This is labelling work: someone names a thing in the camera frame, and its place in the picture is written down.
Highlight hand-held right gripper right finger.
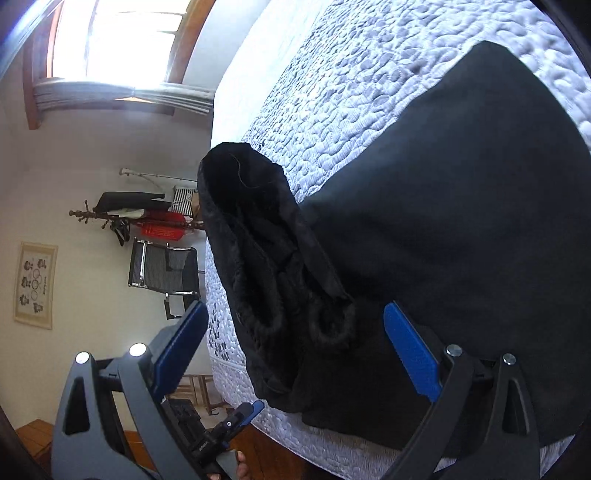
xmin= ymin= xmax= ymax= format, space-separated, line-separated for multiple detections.
xmin=382 ymin=301 xmax=541 ymax=480

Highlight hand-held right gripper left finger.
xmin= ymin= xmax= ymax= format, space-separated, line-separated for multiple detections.
xmin=51 ymin=299 xmax=211 ymax=480

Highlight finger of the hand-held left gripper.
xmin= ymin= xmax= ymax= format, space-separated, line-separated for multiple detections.
xmin=217 ymin=400 xmax=266 ymax=437

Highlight black quilted pants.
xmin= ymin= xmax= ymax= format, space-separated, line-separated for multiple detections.
xmin=196 ymin=41 xmax=591 ymax=452

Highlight person's left hand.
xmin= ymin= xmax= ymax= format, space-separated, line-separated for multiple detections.
xmin=208 ymin=450 xmax=254 ymax=480

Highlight wooden folding stool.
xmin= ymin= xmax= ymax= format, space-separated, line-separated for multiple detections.
xmin=178 ymin=374 xmax=230 ymax=417

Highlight black mesh chair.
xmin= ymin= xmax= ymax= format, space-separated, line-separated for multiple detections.
xmin=127 ymin=237 xmax=202 ymax=320

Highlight red bag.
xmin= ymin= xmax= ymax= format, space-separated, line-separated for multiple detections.
xmin=131 ymin=210 xmax=191 ymax=244

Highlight striped bag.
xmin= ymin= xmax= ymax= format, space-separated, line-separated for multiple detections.
xmin=172 ymin=185 xmax=201 ymax=216

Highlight black hanging garment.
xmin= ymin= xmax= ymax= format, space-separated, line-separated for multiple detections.
xmin=95 ymin=191 xmax=172 ymax=214

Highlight wooden coat rack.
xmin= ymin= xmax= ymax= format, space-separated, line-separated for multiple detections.
xmin=69 ymin=198 xmax=207 ymax=232

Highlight white pole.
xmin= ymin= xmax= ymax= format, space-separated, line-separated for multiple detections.
xmin=119 ymin=167 xmax=199 ymax=184

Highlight bed with quilted mattress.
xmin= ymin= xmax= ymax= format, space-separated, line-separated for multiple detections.
xmin=203 ymin=0 xmax=591 ymax=472

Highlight wooden framed window with curtain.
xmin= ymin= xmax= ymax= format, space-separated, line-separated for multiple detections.
xmin=23 ymin=0 xmax=218 ymax=131

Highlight wall poster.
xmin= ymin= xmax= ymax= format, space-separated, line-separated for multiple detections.
xmin=14 ymin=241 xmax=59 ymax=330

